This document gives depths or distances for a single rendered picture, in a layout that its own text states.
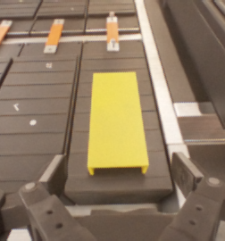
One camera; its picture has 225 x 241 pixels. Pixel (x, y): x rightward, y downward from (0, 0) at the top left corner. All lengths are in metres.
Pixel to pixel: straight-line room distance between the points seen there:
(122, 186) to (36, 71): 0.27
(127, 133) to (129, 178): 0.06
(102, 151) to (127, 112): 0.07
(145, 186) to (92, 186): 0.07
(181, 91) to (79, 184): 0.24
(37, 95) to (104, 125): 0.15
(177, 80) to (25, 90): 0.29
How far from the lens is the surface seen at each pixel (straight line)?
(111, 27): 0.50
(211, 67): 0.33
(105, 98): 0.26
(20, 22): 0.61
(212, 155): 0.56
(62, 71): 0.36
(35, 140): 0.28
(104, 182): 0.23
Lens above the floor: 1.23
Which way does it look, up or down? 55 degrees down
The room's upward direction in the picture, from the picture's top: 2 degrees counter-clockwise
